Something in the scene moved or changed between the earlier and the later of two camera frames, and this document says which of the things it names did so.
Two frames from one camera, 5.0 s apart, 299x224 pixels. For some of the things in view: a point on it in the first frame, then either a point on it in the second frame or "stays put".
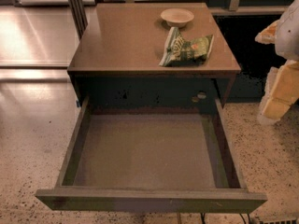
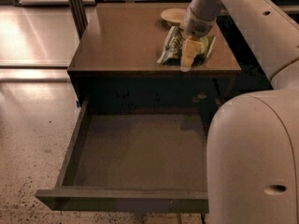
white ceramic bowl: x=177 y=17 stays put
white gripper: x=289 y=35 -> x=196 y=26
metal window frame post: x=78 y=8 stays put
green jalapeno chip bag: x=192 y=51 stays put
